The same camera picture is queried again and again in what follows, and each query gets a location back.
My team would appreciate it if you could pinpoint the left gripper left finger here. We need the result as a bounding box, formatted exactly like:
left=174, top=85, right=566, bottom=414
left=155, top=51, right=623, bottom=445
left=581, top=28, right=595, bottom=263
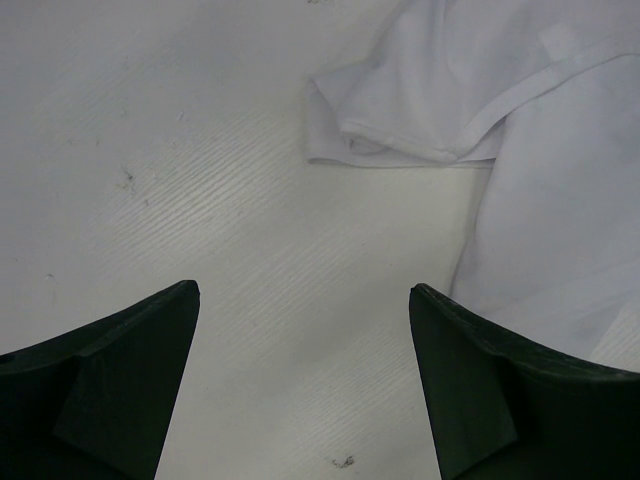
left=1, top=280, right=200, bottom=479

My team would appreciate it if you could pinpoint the white t shirt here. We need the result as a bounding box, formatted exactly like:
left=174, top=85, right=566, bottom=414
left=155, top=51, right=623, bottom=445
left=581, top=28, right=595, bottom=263
left=306, top=1, right=639, bottom=371

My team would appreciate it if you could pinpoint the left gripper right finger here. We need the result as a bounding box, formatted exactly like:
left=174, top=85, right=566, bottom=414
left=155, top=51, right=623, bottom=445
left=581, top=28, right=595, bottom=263
left=409, top=284, right=639, bottom=479

